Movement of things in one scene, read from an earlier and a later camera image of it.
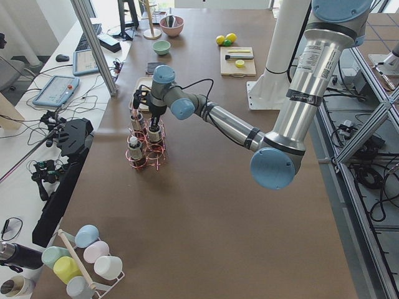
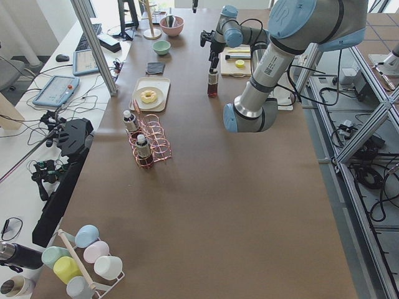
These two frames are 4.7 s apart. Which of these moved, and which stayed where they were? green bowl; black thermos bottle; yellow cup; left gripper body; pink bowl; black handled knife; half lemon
Moved: left gripper body
Stayed: yellow cup; pink bowl; green bowl; black thermos bottle; half lemon; black handled knife
